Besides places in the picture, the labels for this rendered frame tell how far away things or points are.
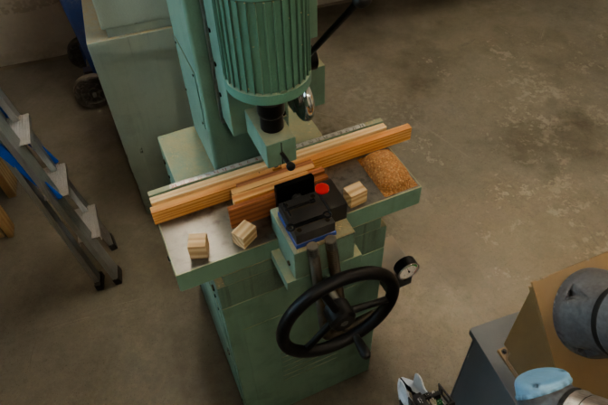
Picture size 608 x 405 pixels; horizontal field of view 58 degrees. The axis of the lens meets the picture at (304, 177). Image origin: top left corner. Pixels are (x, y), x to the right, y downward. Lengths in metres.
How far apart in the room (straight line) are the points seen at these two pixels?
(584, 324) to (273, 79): 0.78
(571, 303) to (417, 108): 1.90
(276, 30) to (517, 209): 1.81
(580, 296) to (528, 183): 1.49
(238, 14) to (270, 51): 0.09
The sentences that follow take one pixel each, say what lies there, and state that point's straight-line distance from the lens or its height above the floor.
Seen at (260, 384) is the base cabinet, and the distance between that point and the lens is 1.76.
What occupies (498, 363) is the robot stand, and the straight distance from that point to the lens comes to 1.51.
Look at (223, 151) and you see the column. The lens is 1.46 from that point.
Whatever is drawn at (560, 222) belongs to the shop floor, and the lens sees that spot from 2.61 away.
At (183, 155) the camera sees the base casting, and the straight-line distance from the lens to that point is 1.59.
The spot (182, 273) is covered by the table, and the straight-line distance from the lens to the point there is 1.20.
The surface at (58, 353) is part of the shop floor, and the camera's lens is 2.28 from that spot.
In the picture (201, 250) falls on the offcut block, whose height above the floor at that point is 0.93.
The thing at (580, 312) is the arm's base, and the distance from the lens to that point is 1.27.
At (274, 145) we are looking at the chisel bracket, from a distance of 1.18.
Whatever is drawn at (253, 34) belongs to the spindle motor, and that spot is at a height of 1.35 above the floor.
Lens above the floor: 1.86
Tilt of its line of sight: 46 degrees down
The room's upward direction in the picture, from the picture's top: 2 degrees counter-clockwise
